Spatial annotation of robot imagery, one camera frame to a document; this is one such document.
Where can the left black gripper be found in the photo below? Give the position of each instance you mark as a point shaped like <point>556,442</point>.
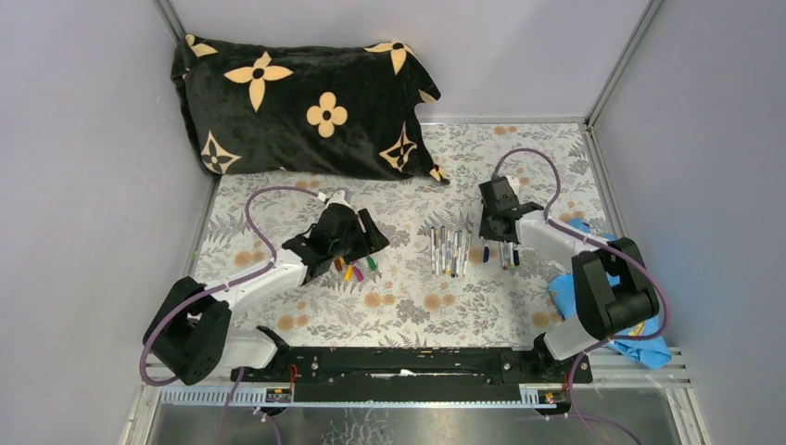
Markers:
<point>373,240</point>

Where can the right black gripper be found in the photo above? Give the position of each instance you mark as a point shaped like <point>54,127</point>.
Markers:
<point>484,232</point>

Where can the magenta pen cap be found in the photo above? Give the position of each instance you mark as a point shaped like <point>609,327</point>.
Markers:
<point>358,274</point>

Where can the dark green end marker pen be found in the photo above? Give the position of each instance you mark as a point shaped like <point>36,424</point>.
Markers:
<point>452,246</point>

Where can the brown marker pen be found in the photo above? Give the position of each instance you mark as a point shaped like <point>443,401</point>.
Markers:
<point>432,245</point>

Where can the yellow cap marker pen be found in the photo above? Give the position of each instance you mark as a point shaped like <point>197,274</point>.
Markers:
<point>438,252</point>

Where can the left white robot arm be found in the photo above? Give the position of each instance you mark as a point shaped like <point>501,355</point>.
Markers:
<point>192,333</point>

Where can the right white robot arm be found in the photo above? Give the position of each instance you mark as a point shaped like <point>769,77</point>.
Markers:
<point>563,244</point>

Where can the blue cap marker pen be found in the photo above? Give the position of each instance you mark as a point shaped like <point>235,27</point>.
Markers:
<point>458,252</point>

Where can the floral table mat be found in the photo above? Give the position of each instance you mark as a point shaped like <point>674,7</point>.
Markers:
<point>402,303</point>

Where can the black pillow with beige flowers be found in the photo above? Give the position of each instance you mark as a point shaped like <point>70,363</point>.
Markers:
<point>344,111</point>

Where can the blue cloth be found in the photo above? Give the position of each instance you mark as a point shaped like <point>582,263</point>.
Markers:
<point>611,296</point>

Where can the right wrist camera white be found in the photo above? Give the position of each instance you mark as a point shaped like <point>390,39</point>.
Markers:
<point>515,185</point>

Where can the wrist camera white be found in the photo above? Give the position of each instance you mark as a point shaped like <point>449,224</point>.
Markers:
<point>339,197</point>
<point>515,185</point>

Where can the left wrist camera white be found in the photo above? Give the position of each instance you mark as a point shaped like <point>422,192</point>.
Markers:
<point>339,197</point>

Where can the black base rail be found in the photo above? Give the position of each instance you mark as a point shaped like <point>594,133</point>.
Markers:
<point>411,375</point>

